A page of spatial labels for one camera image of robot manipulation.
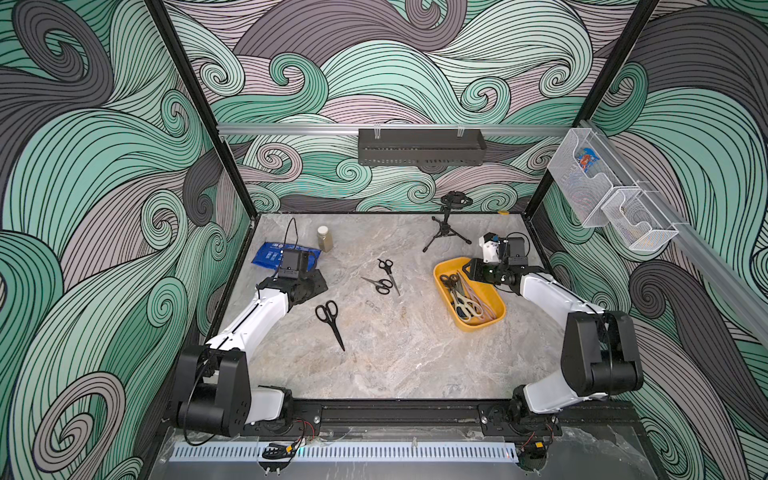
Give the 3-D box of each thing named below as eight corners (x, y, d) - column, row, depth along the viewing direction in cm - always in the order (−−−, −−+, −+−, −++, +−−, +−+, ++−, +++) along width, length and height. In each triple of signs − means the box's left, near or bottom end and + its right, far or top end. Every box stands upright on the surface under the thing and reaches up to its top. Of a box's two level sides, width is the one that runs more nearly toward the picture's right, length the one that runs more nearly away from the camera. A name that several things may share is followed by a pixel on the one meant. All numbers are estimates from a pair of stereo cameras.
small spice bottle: (320, 252, 110) (316, 236, 103) (321, 241, 113) (317, 225, 106) (331, 252, 110) (328, 236, 103) (333, 241, 113) (330, 225, 106)
